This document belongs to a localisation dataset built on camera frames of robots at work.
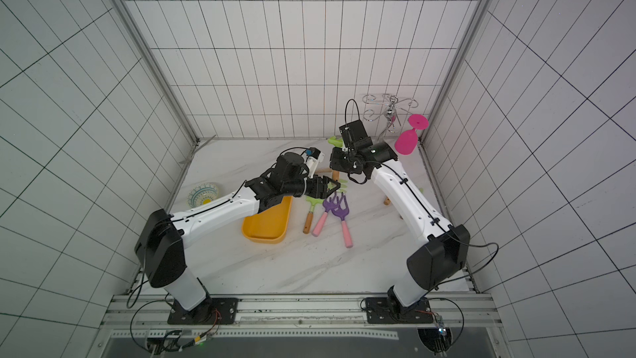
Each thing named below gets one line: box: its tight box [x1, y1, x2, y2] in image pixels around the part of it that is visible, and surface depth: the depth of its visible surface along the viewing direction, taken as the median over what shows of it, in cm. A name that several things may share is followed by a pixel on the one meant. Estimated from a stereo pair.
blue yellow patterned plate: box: [187, 182, 219, 209], surface depth 100 cm
